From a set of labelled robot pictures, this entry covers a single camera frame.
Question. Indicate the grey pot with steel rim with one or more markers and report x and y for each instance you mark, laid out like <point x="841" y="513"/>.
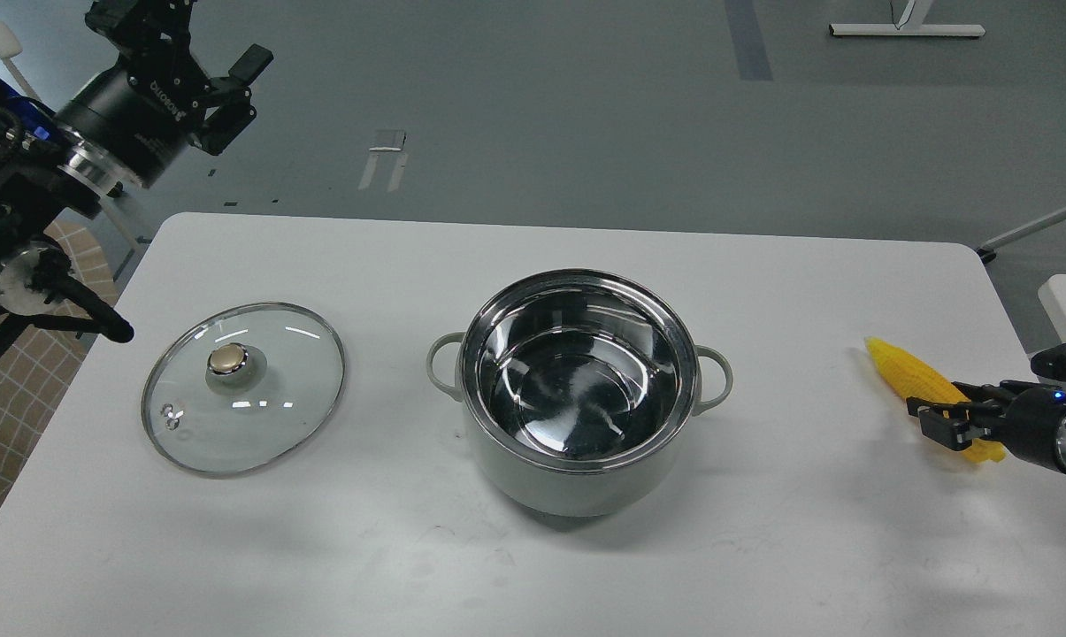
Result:
<point x="576" y="384"/>

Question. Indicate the white table leg base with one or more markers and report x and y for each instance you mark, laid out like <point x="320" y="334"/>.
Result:
<point x="911" y="22"/>

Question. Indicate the glass lid with gold knob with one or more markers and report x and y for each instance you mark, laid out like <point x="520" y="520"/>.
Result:
<point x="243" y="388"/>

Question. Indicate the yellow corn cob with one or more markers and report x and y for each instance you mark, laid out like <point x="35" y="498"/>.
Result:
<point x="910" y="377"/>

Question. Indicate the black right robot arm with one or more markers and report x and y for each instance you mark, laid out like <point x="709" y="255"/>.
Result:
<point x="1050" y="365"/>

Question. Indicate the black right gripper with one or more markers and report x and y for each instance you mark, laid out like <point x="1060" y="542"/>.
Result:
<point x="1033" y="429"/>

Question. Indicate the white tape mark on floor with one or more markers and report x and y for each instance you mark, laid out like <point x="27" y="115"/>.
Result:
<point x="386" y="156"/>

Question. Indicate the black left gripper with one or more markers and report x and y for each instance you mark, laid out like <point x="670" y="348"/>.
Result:
<point x="144" y="109"/>

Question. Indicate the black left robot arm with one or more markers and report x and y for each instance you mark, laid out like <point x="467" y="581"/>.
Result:
<point x="45" y="169"/>

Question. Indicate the beige checked cloth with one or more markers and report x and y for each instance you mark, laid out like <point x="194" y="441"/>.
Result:
<point x="38" y="370"/>

